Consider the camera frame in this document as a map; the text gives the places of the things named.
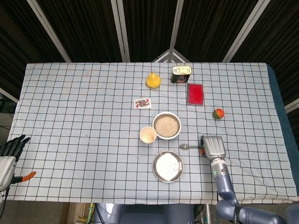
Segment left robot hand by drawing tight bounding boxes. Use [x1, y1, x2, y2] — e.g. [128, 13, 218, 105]
[0, 134, 37, 191]

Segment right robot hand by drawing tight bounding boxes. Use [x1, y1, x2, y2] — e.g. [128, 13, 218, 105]
[199, 134, 227, 161]

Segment metal spoon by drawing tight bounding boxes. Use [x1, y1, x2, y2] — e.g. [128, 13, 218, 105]
[179, 143, 205, 150]

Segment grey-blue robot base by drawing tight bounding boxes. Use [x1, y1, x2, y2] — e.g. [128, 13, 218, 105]
[93, 202, 196, 224]

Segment white bowl of rice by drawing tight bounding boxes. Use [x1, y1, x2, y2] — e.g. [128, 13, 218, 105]
[152, 111, 182, 140]

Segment white paper cup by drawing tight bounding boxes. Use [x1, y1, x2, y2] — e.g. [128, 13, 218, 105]
[139, 126, 157, 145]

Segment red and green ball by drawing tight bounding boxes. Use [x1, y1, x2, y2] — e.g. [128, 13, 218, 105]
[212, 108, 225, 120]

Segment steel plate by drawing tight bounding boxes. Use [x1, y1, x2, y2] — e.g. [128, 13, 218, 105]
[152, 150, 184, 183]

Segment red stamp pad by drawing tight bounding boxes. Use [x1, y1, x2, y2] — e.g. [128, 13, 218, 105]
[185, 83, 204, 107]

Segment black equipment box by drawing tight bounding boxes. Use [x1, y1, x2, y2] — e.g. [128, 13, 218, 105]
[0, 93, 15, 114]

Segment blue padded table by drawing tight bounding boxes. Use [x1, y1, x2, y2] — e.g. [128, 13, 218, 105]
[266, 63, 299, 203]

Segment luncheon meat can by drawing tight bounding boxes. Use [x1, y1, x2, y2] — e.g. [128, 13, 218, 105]
[170, 65, 193, 84]

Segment checkered tablecloth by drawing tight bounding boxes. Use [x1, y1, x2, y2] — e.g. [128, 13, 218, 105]
[4, 62, 299, 206]

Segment playing card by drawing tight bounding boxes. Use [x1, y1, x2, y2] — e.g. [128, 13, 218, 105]
[133, 98, 152, 110]

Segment yellow pear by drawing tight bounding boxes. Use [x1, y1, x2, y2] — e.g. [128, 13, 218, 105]
[145, 72, 162, 89]

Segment black pleated curtain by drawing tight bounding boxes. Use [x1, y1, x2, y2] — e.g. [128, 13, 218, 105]
[0, 0, 299, 110]

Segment white aluminium frame rail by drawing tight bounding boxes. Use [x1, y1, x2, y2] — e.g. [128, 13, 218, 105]
[0, 87, 19, 103]
[285, 98, 299, 114]

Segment green and yellow cables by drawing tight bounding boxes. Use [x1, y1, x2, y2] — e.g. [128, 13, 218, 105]
[78, 202, 97, 224]

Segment white frame foot bracket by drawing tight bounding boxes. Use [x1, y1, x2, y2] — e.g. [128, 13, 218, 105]
[151, 48, 191, 63]

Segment white aluminium frame post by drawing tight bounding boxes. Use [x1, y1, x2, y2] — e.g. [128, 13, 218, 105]
[169, 0, 185, 51]
[26, 0, 72, 63]
[221, 0, 267, 63]
[111, 0, 131, 63]

